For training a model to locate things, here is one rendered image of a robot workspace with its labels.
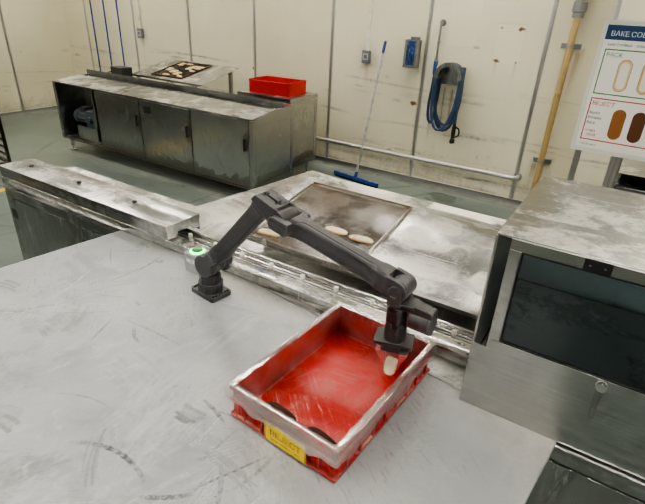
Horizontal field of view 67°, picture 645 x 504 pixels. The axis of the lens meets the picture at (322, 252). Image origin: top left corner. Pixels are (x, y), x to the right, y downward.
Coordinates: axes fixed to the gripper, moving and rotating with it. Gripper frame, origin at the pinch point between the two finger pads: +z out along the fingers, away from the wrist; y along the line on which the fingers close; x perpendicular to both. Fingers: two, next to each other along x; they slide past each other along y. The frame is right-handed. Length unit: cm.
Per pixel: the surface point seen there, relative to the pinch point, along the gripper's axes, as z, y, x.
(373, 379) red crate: 3.5, -3.7, -3.8
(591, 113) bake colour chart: -55, 51, 99
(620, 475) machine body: 5, 56, -14
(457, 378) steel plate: 4.0, 18.2, 5.4
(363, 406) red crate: 3.5, -3.9, -14.5
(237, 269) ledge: 0, -63, 33
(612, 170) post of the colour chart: -36, 62, 96
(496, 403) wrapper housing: 0.2, 27.9, -5.2
